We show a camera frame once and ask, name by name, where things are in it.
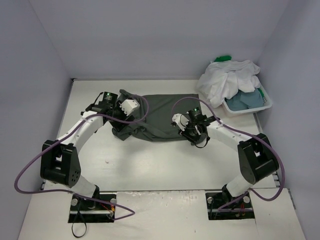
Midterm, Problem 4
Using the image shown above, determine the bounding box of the dark grey t-shirt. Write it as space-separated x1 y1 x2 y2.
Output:
112 93 201 142

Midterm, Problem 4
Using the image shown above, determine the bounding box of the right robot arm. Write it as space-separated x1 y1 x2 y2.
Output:
172 107 280 206

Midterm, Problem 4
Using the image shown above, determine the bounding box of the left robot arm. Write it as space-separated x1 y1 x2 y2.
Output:
40 92 140 210

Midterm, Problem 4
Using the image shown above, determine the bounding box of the light blue t-shirt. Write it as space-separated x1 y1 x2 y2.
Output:
225 88 264 111

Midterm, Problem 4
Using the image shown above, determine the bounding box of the white t-shirt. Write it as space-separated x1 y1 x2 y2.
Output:
196 60 261 108

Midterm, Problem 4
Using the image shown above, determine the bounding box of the white plastic laundry basket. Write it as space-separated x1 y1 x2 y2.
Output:
222 85 273 117

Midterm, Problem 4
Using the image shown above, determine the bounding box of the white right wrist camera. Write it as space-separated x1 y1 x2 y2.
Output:
171 113 190 131

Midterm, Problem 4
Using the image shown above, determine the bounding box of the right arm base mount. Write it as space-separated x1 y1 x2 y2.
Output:
205 191 255 221

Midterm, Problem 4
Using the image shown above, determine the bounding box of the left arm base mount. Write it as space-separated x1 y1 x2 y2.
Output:
68 195 116 224

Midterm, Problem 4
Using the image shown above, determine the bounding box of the black loop cable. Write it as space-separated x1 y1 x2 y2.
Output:
71 209 88 238

